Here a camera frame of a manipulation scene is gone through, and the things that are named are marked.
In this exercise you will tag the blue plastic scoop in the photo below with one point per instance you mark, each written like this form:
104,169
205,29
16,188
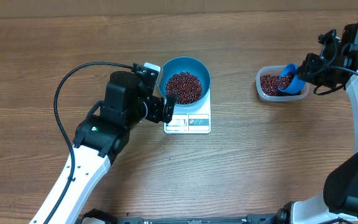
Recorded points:
297,84

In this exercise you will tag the teal blue bowl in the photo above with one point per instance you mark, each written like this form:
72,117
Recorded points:
183,64

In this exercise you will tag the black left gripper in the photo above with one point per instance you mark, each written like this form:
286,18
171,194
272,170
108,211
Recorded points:
156,116

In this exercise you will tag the red beans in bowl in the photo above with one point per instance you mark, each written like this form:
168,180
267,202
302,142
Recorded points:
186,86

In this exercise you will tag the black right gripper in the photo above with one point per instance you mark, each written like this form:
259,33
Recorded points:
307,73

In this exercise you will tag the clear plastic food container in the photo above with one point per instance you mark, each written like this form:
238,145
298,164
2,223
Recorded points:
276,70

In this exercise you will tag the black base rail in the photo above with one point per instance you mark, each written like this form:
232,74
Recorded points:
96,216

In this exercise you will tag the red adzuki beans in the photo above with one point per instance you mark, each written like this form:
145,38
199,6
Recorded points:
269,86

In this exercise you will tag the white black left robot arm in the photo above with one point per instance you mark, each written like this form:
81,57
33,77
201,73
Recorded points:
100,137

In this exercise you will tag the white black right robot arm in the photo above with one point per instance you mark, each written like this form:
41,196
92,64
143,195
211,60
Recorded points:
336,68

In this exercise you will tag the white digital kitchen scale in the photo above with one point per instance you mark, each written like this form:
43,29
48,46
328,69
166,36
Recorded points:
191,119

